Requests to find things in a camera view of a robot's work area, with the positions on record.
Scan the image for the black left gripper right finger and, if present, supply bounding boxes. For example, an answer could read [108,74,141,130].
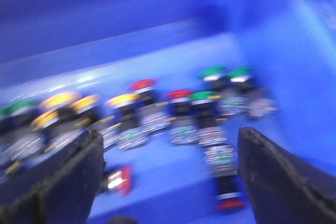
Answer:
[237,127,335,223]

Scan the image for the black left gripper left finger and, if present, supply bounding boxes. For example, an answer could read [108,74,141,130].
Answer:
[1,131,104,223]

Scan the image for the blue bin with buttons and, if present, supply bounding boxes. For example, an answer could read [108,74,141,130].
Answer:
[1,0,335,223]

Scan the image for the green push button leftmost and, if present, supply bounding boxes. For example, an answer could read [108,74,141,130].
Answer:
[1,98,43,166]

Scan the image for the green push button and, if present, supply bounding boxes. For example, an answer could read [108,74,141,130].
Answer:
[228,66,277,120]
[190,90,227,147]
[200,65,247,118]
[1,98,43,166]

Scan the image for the red button at bottom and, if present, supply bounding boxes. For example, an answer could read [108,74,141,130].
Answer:
[204,144,246,210]

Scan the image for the yellow push button left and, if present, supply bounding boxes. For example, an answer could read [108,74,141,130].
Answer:
[30,110,85,154]

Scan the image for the yellow push button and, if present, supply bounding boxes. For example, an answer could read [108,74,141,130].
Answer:
[30,110,85,154]
[70,94,116,142]
[106,93,149,150]

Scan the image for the yellow push button behind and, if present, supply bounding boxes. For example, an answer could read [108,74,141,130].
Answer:
[70,94,116,142]

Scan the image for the yellow push button raised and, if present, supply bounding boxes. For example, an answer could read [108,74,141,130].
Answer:
[40,91,82,119]

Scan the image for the green push button far right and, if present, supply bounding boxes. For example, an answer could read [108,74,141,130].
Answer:
[228,66,277,120]

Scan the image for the yellow push button centre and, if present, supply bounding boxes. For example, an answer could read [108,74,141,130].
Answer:
[106,93,149,150]

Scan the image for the green push button middle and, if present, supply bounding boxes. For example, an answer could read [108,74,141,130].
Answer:
[190,90,227,147]

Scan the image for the red push button low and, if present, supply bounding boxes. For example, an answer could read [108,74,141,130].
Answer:
[167,89,197,145]

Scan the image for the red push button tall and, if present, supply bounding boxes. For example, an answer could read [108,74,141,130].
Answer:
[130,78,170,134]

